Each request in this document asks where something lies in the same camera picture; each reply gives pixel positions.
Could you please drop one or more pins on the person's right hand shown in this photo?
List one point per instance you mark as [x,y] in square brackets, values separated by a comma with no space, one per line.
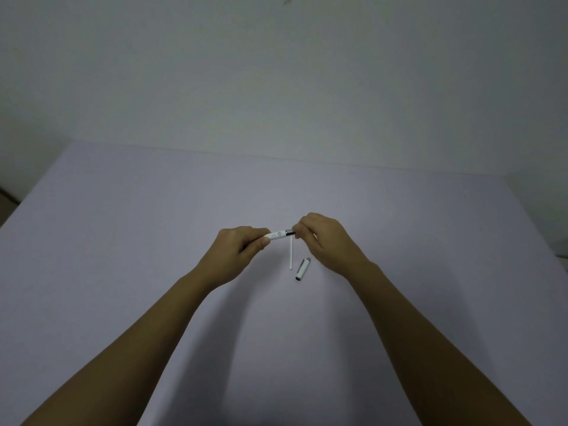
[330,246]

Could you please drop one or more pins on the person's left hand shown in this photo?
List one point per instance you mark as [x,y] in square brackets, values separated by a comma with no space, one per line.
[230,257]

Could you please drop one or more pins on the person's left thumb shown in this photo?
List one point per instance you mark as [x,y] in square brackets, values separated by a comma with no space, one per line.
[255,245]

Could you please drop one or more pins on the person's right fingers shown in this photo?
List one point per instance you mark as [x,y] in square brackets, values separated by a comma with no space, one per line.
[306,230]

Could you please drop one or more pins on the white pen barrel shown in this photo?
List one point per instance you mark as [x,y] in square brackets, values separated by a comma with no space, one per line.
[280,234]

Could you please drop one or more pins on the person's left forearm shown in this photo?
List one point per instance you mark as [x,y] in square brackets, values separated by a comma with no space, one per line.
[120,350]

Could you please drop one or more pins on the person's right forearm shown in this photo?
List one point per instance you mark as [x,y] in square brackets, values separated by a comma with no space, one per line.
[437,350]

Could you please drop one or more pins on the white pen refill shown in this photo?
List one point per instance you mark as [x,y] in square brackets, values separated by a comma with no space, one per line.
[291,253]

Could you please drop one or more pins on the white pen cap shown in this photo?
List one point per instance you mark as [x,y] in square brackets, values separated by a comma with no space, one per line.
[302,269]

